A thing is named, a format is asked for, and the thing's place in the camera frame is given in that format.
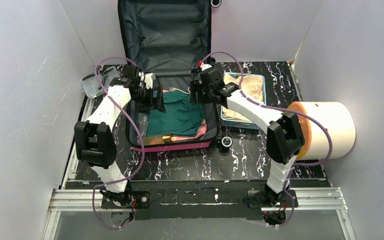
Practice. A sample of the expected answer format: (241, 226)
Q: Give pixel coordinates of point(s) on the small clear plastic bottle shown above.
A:
(143, 126)

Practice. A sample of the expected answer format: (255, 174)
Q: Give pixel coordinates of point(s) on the beige garment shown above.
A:
(252, 84)

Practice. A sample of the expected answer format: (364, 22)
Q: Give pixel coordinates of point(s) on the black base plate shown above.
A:
(207, 200)

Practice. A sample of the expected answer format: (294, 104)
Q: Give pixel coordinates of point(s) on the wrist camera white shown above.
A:
(203, 66)
(147, 80)

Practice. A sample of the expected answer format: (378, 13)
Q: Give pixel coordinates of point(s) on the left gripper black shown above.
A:
(153, 100)

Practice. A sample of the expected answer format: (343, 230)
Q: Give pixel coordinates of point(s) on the pink patterned garment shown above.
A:
(186, 118)

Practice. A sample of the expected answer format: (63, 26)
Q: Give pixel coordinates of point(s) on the pink hard-shell suitcase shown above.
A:
(168, 38)

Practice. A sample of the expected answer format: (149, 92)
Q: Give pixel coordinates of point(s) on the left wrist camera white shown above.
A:
(147, 80)

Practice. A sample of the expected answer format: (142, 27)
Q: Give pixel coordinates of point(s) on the white cylinder with orange end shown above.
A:
(335, 118)

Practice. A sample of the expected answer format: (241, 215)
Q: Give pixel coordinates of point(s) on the aluminium frame rail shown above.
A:
(84, 200)

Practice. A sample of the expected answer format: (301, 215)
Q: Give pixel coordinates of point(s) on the frosted bottle gold cap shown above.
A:
(157, 140)

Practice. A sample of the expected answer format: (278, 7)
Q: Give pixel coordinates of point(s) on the light blue plastic basket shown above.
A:
(241, 124)

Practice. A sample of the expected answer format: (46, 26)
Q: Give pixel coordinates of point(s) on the clear plastic compartment box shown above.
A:
(90, 85)

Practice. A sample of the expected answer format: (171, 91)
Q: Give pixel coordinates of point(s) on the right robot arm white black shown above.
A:
(284, 137)

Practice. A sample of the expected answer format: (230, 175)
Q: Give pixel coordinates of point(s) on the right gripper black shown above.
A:
(195, 93)

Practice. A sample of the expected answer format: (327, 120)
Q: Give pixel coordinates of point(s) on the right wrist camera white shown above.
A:
(203, 66)

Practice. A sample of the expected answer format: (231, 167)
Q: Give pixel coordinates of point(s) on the teal green garment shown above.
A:
(158, 121)

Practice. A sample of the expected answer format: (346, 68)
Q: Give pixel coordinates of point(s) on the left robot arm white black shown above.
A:
(94, 140)

